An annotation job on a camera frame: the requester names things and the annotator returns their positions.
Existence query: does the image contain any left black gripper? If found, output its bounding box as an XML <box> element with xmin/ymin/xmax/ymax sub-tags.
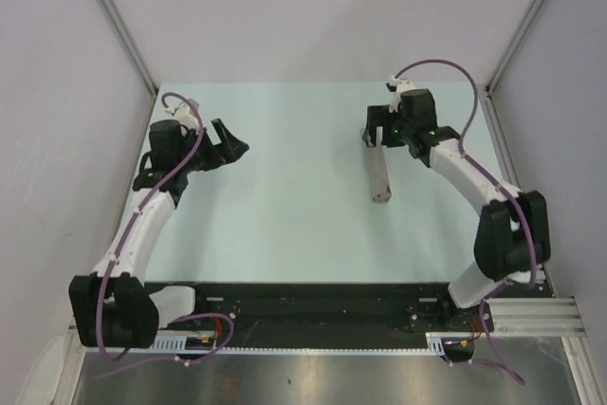
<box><xmin>175</xmin><ymin>119</ymin><xmax>247</xmax><ymax>174</ymax></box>

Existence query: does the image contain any grey cloth napkin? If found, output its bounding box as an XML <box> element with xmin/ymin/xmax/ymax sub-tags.
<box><xmin>361</xmin><ymin>129</ymin><xmax>392</xmax><ymax>204</ymax></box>

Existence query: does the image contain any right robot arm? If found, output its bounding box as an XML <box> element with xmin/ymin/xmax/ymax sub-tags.
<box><xmin>361</xmin><ymin>89</ymin><xmax>551</xmax><ymax>330</ymax></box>

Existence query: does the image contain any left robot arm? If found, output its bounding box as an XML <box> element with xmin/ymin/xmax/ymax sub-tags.
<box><xmin>68</xmin><ymin>119</ymin><xmax>249</xmax><ymax>349</ymax></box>

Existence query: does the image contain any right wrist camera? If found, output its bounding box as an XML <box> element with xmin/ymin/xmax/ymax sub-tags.
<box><xmin>386</xmin><ymin>76</ymin><xmax>417</xmax><ymax>113</ymax></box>

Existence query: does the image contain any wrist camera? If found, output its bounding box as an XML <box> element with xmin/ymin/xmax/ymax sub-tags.
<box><xmin>165</xmin><ymin>99</ymin><xmax>200</xmax><ymax>132</ymax></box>
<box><xmin>386</xmin><ymin>76</ymin><xmax>417</xmax><ymax>113</ymax></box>

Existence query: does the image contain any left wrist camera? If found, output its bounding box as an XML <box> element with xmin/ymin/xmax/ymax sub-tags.
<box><xmin>165</xmin><ymin>99</ymin><xmax>200</xmax><ymax>132</ymax></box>

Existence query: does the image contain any right aluminium frame post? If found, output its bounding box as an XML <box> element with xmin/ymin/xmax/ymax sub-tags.
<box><xmin>484</xmin><ymin>0</ymin><xmax>575</xmax><ymax>93</ymax></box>

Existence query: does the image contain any aluminium frame post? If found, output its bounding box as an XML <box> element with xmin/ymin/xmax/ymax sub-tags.
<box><xmin>484</xmin><ymin>0</ymin><xmax>575</xmax><ymax>93</ymax></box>
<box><xmin>96</xmin><ymin>0</ymin><xmax>158</xmax><ymax>98</ymax></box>

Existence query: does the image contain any right side aluminium rail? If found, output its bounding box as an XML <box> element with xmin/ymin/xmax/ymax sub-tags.
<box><xmin>480</xmin><ymin>88</ymin><xmax>522</xmax><ymax>187</ymax></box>

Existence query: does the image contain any aluminium rail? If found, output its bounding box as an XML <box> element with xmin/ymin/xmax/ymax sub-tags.
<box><xmin>488</xmin><ymin>298</ymin><xmax>585</xmax><ymax>337</ymax></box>
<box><xmin>480</xmin><ymin>88</ymin><xmax>522</xmax><ymax>187</ymax></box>

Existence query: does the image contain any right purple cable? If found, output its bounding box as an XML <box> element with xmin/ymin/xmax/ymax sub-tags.
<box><xmin>388</xmin><ymin>58</ymin><xmax>542</xmax><ymax>386</ymax></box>

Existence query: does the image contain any purple cable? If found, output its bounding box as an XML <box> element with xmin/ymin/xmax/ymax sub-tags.
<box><xmin>388</xmin><ymin>58</ymin><xmax>542</xmax><ymax>386</ymax></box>
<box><xmin>92</xmin><ymin>92</ymin><xmax>236</xmax><ymax>380</ymax></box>

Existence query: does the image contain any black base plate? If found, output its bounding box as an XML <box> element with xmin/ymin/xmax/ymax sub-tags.
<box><xmin>144</xmin><ymin>280</ymin><xmax>494</xmax><ymax>350</ymax></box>

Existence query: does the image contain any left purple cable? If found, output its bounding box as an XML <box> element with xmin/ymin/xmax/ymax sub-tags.
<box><xmin>92</xmin><ymin>92</ymin><xmax>236</xmax><ymax>380</ymax></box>

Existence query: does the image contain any light blue cable duct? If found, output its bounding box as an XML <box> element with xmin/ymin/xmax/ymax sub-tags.
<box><xmin>151</xmin><ymin>332</ymin><xmax>447</xmax><ymax>357</ymax></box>

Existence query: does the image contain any left aluminium frame post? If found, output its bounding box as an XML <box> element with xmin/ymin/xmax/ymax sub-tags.
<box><xmin>96</xmin><ymin>0</ymin><xmax>158</xmax><ymax>98</ymax></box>

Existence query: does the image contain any front aluminium rail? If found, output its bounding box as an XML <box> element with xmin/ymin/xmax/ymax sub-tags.
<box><xmin>488</xmin><ymin>298</ymin><xmax>585</xmax><ymax>337</ymax></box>

